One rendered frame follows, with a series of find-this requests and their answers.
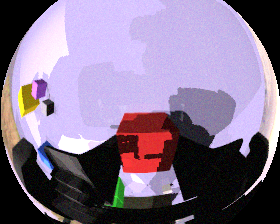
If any red block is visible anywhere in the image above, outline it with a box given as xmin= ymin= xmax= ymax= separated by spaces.
xmin=115 ymin=112 xmax=180 ymax=173

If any yellow block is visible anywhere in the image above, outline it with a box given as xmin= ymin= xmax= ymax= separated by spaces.
xmin=17 ymin=83 xmax=40 ymax=118

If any green block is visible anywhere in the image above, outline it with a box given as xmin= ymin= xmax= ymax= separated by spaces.
xmin=111 ymin=197 xmax=124 ymax=208
xmin=114 ymin=177 xmax=125 ymax=203

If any small purple cube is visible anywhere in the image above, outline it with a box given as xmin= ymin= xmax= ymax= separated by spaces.
xmin=31 ymin=78 xmax=47 ymax=99

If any blue cube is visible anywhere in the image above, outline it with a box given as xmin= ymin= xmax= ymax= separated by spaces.
xmin=37 ymin=141 xmax=54 ymax=169

